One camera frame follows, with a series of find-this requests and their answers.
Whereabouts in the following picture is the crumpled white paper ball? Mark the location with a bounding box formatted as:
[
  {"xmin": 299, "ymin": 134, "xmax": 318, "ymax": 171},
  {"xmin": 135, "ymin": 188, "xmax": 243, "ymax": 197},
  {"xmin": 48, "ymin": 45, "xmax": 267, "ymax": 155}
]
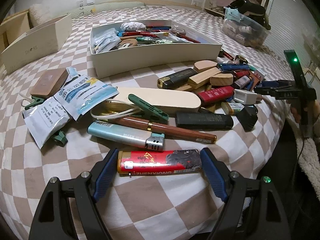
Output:
[{"xmin": 120, "ymin": 22, "xmax": 146, "ymax": 32}]

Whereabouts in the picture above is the brown wooden pen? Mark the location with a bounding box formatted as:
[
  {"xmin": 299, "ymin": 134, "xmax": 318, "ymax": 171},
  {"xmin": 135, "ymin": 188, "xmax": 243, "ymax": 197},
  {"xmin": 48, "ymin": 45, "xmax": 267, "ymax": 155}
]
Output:
[{"xmin": 109, "ymin": 116, "xmax": 217, "ymax": 144}]

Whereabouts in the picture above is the brown leather pouch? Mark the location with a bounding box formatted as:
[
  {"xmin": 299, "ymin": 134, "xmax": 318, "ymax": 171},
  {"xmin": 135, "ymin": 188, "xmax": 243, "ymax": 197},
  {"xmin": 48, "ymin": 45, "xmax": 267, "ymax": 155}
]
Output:
[{"xmin": 30, "ymin": 68, "xmax": 68, "ymax": 99}]

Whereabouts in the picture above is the black gold lighter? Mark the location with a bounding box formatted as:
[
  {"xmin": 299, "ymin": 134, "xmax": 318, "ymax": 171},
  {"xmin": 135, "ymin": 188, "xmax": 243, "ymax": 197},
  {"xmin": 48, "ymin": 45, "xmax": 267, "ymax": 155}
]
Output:
[{"xmin": 157, "ymin": 68, "xmax": 197, "ymax": 89}]

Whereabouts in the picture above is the green long bolster pillow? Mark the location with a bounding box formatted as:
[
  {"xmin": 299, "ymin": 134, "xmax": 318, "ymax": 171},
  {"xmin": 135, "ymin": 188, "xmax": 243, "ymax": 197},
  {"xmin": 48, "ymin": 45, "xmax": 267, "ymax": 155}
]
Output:
[{"xmin": 67, "ymin": 2, "xmax": 145, "ymax": 19}]

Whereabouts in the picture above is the green plastic clip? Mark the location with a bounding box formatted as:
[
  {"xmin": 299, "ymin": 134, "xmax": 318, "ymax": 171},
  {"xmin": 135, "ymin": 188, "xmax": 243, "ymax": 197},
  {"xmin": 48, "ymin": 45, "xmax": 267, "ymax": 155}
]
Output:
[{"xmin": 128, "ymin": 94, "xmax": 169, "ymax": 124}]

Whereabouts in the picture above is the red lighter with text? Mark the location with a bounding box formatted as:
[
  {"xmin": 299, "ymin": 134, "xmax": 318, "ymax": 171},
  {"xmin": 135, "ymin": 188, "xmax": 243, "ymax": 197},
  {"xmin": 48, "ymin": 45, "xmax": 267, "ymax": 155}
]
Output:
[{"xmin": 197, "ymin": 86, "xmax": 234, "ymax": 105}]

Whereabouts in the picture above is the white fluffy pillow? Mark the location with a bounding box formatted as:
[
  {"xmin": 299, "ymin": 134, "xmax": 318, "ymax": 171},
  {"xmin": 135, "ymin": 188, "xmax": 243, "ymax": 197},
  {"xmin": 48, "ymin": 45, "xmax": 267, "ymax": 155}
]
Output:
[{"xmin": 29, "ymin": 4, "xmax": 53, "ymax": 27}]

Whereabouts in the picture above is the clear plastic storage bin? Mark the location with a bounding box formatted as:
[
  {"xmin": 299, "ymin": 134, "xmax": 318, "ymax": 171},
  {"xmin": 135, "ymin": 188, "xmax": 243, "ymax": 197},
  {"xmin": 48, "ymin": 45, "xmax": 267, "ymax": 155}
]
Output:
[{"xmin": 222, "ymin": 7, "xmax": 270, "ymax": 48}]

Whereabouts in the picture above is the large white tray box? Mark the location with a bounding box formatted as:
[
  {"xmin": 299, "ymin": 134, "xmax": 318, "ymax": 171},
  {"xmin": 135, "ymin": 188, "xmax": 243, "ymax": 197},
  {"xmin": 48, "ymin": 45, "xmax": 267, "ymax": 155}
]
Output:
[{"xmin": 89, "ymin": 20, "xmax": 222, "ymax": 79}]

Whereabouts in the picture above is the white blue sachet packet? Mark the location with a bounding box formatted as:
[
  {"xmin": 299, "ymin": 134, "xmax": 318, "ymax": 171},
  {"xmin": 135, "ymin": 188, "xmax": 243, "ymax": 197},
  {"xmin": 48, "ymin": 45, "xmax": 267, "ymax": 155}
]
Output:
[{"xmin": 54, "ymin": 75, "xmax": 119, "ymax": 121}]

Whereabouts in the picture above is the light blue silver lighter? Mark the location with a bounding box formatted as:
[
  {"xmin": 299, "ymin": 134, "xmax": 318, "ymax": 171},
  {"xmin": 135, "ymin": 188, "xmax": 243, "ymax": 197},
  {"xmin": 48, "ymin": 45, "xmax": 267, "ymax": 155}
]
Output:
[{"xmin": 87, "ymin": 120, "xmax": 164, "ymax": 151}]

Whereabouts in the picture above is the black lighter with text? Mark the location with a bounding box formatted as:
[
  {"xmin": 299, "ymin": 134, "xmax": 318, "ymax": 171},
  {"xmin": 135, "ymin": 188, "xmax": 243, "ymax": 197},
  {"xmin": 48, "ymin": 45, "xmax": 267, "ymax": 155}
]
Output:
[{"xmin": 175, "ymin": 112, "xmax": 234, "ymax": 131}]

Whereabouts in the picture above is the small white shoe box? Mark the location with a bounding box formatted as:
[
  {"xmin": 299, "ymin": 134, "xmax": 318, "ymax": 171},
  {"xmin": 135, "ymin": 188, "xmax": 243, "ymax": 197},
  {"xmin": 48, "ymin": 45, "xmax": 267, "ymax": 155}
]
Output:
[{"xmin": 2, "ymin": 14, "xmax": 72, "ymax": 74}]

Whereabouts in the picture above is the red Zhenxiong lighter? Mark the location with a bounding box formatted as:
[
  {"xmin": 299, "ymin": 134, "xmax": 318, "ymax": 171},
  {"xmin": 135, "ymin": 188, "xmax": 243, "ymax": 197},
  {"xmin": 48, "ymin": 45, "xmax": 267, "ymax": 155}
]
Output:
[{"xmin": 117, "ymin": 150, "xmax": 202, "ymax": 176}]

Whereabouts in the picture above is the white label sachet packet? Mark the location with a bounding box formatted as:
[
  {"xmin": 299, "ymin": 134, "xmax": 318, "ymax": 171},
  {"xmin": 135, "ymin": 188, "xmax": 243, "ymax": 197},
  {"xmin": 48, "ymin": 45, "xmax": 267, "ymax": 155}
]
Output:
[{"xmin": 22, "ymin": 96, "xmax": 71, "ymax": 149}]

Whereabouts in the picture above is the wooden block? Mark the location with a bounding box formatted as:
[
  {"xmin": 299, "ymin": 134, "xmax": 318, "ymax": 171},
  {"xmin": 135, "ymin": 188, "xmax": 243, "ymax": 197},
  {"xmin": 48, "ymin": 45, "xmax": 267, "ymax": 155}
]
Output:
[{"xmin": 187, "ymin": 67, "xmax": 221, "ymax": 89}]

